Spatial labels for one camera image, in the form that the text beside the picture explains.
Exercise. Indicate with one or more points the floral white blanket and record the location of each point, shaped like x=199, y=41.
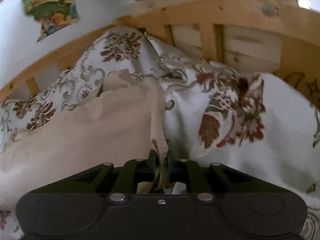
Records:
x=250, y=150

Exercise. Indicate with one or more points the beige hooded zip jacket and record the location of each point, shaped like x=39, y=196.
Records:
x=100, y=135

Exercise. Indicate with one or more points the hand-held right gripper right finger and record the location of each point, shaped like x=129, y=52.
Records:
x=170, y=167

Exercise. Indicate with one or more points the floral white pillow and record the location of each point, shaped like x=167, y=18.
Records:
x=120, y=45

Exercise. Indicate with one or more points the landscape wall poster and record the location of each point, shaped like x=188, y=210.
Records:
x=50, y=7

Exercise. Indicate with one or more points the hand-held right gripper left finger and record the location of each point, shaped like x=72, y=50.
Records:
x=151, y=162

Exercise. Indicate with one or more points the wooden bed frame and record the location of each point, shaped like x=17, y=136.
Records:
x=200, y=7

